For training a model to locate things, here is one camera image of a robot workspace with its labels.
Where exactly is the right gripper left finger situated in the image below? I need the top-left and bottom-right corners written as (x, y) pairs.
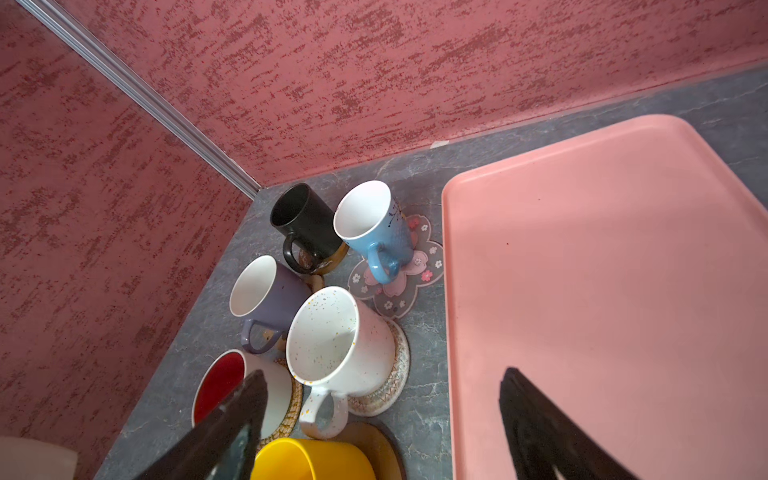
top-left (137, 370), bottom-right (268, 479)

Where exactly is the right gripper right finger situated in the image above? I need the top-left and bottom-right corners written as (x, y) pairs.
top-left (499, 367), bottom-right (635, 479)

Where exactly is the yellow mug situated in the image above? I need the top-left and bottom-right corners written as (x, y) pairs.
top-left (250, 438), bottom-right (376, 479)

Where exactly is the red inside white mug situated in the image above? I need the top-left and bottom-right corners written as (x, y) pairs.
top-left (191, 349), bottom-right (293, 440)

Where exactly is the white mug back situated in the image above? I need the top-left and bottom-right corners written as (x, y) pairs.
top-left (286, 286), bottom-right (395, 440)

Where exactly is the brown wooden round coaster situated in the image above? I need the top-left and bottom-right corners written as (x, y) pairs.
top-left (332, 422), bottom-right (406, 480)

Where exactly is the beige woven round coaster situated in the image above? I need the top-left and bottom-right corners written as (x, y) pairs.
top-left (348, 319), bottom-right (411, 417)

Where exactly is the purple mug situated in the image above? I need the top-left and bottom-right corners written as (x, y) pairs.
top-left (229, 255), bottom-right (312, 355)

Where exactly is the paw print cork coaster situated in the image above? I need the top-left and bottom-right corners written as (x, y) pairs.
top-left (302, 274), bottom-right (325, 293)

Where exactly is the pink flower coaster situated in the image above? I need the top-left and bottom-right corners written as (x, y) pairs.
top-left (347, 214), bottom-right (445, 320)

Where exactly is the dark glossy brown coaster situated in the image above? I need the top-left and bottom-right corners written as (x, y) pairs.
top-left (298, 242), bottom-right (349, 276)

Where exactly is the black mug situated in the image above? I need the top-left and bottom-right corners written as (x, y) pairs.
top-left (270, 183), bottom-right (344, 275)

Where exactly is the blue mug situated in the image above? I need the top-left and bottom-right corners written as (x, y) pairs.
top-left (333, 180), bottom-right (414, 285)

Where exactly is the pink tray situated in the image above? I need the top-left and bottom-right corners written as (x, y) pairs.
top-left (442, 115), bottom-right (767, 479)

